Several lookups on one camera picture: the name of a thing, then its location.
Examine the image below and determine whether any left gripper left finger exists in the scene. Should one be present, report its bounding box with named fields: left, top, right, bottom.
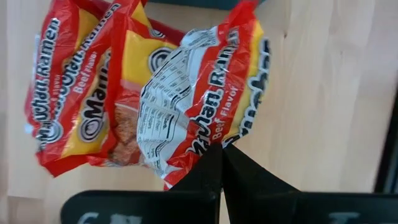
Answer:
left=169, top=142, right=223, bottom=224

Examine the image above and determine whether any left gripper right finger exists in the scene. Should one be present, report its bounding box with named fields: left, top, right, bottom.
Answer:
left=222, top=143, right=301, bottom=224

